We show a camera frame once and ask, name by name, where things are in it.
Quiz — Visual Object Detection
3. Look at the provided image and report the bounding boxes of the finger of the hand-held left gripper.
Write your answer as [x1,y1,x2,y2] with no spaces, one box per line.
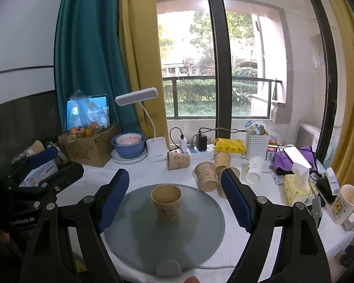
[11,146,61,170]
[38,162,85,196]

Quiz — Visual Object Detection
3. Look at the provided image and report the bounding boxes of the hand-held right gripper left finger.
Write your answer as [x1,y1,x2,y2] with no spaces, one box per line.
[19,169,130,283]

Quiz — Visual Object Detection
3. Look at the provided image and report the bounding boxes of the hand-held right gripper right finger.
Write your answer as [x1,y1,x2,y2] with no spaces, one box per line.
[219,167,333,283]

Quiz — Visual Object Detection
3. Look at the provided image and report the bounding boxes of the brown paper cup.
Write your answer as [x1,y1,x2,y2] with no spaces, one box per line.
[194,162,218,193]
[166,150,191,171]
[214,151,232,175]
[218,166,241,200]
[151,184,182,223]

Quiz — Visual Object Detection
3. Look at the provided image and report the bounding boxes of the white paper cup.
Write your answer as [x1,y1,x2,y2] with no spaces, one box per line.
[246,156,265,183]

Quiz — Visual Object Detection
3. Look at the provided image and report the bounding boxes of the dark flask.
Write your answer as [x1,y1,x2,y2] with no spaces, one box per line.
[42,137,61,155]

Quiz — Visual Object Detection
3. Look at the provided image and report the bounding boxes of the cardboard box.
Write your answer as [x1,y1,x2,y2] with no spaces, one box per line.
[57,123,122,168]

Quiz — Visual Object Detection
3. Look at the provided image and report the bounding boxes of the white plate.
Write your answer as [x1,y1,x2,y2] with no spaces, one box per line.
[110,149,148,163]

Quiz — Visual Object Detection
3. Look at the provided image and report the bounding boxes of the grey round mat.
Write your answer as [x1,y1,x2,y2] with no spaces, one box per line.
[104,183,226,276]

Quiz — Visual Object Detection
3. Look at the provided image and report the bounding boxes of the tablet computer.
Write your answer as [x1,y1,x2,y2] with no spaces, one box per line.
[64,95,111,133]

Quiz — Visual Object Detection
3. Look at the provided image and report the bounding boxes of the blue bowl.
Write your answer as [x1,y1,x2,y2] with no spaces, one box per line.
[110,133,147,159]

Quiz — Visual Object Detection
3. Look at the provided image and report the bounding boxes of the yellow snack packet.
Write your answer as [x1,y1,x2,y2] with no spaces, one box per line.
[213,137,246,155]

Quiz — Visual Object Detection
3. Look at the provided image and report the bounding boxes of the white power strip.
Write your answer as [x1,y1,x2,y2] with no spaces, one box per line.
[169,146,216,158]

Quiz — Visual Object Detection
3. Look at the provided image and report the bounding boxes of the plastic bag of fruit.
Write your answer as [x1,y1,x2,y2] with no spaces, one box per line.
[67,90,111,140]

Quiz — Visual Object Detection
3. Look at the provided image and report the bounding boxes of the white plastic basket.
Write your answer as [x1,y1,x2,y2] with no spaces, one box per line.
[245,130,270,160]

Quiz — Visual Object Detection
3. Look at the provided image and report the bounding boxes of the yellow tissue pack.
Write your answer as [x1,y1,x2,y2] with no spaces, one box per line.
[283,162,319,206]

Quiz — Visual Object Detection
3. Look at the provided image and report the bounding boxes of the pink bowl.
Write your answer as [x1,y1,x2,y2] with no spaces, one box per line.
[116,133,143,147]

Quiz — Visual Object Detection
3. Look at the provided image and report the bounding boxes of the small red white box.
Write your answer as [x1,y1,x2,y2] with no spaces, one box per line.
[267,144,280,162]

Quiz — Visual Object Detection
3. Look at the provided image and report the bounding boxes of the purple bag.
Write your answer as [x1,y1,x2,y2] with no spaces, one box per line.
[273,146,318,176]

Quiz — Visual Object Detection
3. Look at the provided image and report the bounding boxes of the white desk lamp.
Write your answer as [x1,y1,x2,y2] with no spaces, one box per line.
[115,87,169,162]

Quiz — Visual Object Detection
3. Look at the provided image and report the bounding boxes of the black charger plug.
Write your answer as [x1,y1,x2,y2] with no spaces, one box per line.
[196,134,208,151]

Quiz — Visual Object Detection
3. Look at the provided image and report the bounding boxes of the white flat device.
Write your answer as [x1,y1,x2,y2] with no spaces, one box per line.
[283,146,312,169]

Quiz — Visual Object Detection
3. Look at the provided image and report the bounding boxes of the black power adapter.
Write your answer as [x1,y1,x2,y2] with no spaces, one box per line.
[315,175,338,204]

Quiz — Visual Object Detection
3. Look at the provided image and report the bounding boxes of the white air conditioner unit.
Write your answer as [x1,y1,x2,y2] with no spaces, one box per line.
[295,121,322,154]

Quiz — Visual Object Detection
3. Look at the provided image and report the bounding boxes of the small white bottle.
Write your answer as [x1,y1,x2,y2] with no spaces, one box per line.
[326,167,341,195]

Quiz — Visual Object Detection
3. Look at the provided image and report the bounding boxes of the white bear mug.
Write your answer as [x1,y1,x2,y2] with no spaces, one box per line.
[324,184,354,232]

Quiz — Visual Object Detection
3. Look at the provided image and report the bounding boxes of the teal curtain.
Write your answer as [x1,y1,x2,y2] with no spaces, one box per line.
[54,0,142,142]

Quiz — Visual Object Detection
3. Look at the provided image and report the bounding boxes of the balcony railing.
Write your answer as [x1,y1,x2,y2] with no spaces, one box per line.
[162,76,283,119]

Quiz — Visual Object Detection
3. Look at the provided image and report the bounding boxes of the yellow curtain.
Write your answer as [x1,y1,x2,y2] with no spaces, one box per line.
[118,0,169,154]
[315,0,354,184]

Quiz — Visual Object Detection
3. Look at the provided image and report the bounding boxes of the white hanging cloth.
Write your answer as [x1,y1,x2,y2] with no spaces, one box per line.
[309,33,327,66]

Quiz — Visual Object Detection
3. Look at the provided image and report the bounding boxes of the inline cable switch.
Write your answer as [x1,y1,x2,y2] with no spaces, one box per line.
[311,196,322,229]

